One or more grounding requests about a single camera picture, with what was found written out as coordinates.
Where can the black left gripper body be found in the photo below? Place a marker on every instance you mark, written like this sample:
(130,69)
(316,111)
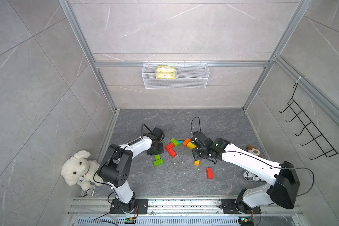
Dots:
(159,149)

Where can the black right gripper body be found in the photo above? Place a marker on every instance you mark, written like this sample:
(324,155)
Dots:
(198,154)

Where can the yellow rectangular block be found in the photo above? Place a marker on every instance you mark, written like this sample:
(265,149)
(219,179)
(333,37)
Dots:
(191,145)

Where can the orange block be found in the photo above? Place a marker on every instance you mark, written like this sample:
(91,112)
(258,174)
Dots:
(185,143)

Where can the red block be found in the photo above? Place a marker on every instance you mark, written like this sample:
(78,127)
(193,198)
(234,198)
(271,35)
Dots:
(170,146)

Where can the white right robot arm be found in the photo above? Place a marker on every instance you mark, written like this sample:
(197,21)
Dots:
(282,182)

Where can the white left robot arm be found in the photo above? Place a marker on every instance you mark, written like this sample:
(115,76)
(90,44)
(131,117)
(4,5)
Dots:
(116,164)

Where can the red block vertical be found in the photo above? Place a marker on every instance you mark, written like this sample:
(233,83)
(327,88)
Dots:
(209,172)

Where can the brown plush toy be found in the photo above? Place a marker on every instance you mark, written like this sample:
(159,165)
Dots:
(254,150)

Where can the white printed pouch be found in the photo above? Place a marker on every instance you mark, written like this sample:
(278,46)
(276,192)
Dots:
(249,176)

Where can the yellow bag in basket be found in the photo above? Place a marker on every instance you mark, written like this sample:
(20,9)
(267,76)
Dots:
(165,72)

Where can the white plush dog toy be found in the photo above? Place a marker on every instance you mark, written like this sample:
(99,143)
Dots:
(77,170)

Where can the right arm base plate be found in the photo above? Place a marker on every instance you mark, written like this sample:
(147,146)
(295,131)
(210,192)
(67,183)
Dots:
(230,206)

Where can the white wire mesh basket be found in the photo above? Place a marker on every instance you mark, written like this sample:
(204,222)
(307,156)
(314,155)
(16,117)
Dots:
(188,76)

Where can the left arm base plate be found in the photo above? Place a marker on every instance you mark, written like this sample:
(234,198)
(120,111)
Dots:
(129,206)

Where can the aluminium mounting rail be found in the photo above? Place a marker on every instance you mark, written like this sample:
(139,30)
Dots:
(177,205)

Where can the black wall hook rack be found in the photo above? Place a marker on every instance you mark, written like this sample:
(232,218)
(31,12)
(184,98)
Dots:
(308,126)

